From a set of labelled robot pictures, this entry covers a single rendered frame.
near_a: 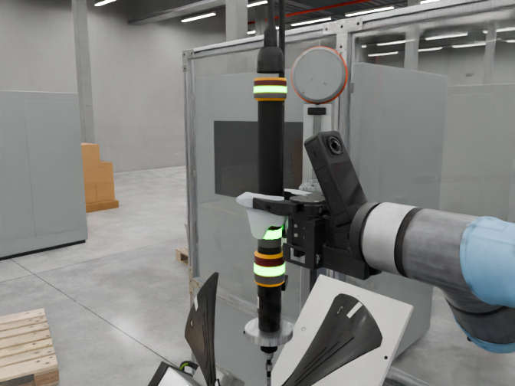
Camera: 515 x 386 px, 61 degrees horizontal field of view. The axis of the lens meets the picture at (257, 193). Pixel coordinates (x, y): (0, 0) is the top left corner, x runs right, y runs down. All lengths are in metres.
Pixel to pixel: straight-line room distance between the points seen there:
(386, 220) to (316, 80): 0.86
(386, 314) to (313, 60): 0.70
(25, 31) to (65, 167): 7.50
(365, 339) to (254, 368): 1.28
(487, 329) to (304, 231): 0.22
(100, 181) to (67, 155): 2.52
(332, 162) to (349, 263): 0.12
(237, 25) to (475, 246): 6.48
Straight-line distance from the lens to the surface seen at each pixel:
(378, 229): 0.47
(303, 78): 1.29
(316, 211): 0.52
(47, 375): 3.42
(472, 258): 0.43
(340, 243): 0.53
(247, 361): 2.00
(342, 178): 0.52
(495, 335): 0.54
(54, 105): 6.29
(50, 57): 13.55
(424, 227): 0.45
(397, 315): 1.04
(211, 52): 1.89
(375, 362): 1.03
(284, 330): 0.67
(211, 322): 0.94
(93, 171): 8.71
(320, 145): 0.52
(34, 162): 6.21
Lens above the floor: 1.77
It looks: 10 degrees down
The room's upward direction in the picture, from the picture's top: straight up
